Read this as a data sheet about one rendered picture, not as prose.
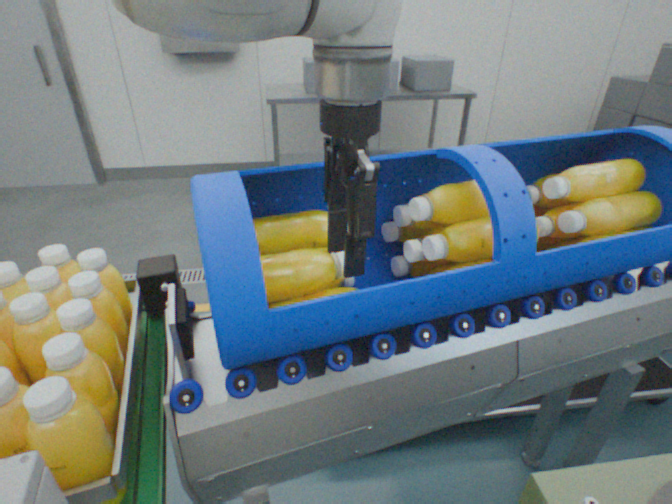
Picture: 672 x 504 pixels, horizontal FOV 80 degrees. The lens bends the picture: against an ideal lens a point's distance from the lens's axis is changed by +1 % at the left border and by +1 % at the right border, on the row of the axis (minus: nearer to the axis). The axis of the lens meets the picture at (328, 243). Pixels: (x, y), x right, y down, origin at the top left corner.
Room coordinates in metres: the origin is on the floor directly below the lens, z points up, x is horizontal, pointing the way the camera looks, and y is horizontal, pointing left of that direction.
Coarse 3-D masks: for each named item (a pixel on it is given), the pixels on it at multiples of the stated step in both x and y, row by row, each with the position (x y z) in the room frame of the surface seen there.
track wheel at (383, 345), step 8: (376, 336) 0.47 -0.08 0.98; (384, 336) 0.48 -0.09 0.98; (392, 336) 0.48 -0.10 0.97; (368, 344) 0.47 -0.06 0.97; (376, 344) 0.47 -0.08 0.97; (384, 344) 0.47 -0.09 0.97; (392, 344) 0.47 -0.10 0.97; (376, 352) 0.46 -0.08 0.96; (384, 352) 0.46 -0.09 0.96; (392, 352) 0.46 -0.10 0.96
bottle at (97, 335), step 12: (60, 324) 0.40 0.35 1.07; (84, 324) 0.40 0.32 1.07; (96, 324) 0.41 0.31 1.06; (108, 324) 0.43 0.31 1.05; (84, 336) 0.39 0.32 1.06; (96, 336) 0.40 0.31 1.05; (108, 336) 0.41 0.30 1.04; (96, 348) 0.39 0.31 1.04; (108, 348) 0.40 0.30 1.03; (108, 360) 0.40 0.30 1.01; (120, 360) 0.41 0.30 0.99; (120, 372) 0.41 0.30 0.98; (120, 384) 0.40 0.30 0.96; (120, 396) 0.39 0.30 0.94
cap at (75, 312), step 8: (64, 304) 0.42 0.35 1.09; (72, 304) 0.42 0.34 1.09; (80, 304) 0.42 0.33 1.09; (88, 304) 0.42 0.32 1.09; (56, 312) 0.40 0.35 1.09; (64, 312) 0.40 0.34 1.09; (72, 312) 0.40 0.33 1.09; (80, 312) 0.40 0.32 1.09; (88, 312) 0.41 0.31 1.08; (64, 320) 0.39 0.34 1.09; (72, 320) 0.39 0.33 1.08; (80, 320) 0.40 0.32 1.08; (88, 320) 0.40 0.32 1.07
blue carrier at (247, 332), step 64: (640, 128) 0.77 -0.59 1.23; (192, 192) 0.47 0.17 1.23; (256, 192) 0.63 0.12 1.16; (320, 192) 0.68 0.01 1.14; (384, 192) 0.73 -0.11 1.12; (512, 192) 0.54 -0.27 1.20; (256, 256) 0.40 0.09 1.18; (384, 256) 0.69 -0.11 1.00; (512, 256) 0.50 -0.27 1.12; (576, 256) 0.54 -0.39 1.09; (640, 256) 0.59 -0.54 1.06; (256, 320) 0.37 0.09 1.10; (320, 320) 0.40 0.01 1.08; (384, 320) 0.44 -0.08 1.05
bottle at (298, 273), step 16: (272, 256) 0.47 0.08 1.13; (288, 256) 0.47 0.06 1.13; (304, 256) 0.47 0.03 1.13; (320, 256) 0.48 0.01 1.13; (336, 256) 0.49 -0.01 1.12; (272, 272) 0.44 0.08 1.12; (288, 272) 0.45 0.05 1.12; (304, 272) 0.45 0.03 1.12; (320, 272) 0.46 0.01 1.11; (336, 272) 0.48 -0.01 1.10; (272, 288) 0.43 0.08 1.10; (288, 288) 0.44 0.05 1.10; (304, 288) 0.45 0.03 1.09; (320, 288) 0.46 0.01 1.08
